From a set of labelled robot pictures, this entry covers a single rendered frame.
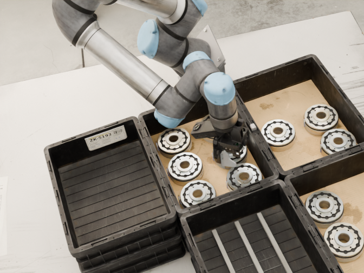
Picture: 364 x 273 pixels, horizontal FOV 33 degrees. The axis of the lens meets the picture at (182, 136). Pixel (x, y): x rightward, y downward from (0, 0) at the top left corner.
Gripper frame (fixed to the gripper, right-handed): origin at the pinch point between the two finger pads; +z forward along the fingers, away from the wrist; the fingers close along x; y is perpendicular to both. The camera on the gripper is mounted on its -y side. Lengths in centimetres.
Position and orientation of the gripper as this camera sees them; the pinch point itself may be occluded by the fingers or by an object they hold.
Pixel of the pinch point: (224, 158)
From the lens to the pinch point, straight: 183.0
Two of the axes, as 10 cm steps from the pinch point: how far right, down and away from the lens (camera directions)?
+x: 4.2, -7.6, 4.9
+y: 8.9, 2.6, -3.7
